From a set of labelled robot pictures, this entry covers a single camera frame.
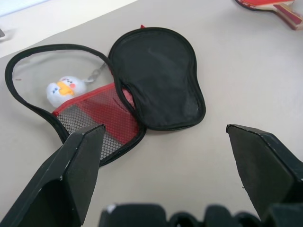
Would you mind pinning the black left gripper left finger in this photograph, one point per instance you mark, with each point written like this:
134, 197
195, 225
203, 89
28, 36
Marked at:
59, 177

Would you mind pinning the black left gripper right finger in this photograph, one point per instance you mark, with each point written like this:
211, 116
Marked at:
265, 165

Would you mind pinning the white duck plush charm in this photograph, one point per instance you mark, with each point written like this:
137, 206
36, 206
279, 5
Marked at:
67, 91

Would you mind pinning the red table tennis paddle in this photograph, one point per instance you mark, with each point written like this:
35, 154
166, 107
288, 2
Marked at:
286, 14

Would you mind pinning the red black paddle case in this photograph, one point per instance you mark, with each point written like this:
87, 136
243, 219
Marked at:
156, 82

